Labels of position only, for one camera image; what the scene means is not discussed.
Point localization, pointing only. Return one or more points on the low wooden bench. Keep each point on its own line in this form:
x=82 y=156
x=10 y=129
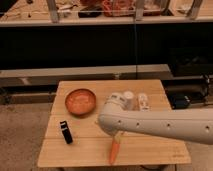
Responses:
x=52 y=76

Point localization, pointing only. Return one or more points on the long wooden shelf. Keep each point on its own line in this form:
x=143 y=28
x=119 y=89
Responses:
x=18 y=13

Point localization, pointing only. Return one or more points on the orange carrot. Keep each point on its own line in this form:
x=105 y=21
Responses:
x=115 y=147

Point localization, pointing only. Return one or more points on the wooden table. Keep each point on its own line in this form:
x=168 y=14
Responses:
x=90 y=146

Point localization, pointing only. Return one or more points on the black eraser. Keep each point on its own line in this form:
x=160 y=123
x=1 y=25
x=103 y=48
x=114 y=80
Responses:
x=66 y=132

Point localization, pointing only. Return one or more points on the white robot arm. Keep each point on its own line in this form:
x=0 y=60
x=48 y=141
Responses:
x=195 y=125

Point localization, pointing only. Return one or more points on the black device on floor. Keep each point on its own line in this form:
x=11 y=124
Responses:
x=179 y=101

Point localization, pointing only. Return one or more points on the orange bowl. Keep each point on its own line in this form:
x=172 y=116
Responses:
x=80 y=102

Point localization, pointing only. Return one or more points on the white plastic bottle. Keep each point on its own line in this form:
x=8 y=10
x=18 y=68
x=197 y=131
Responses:
x=143 y=101

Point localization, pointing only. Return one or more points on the white paper cup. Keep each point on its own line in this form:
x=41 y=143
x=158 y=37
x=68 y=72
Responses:
x=129 y=96

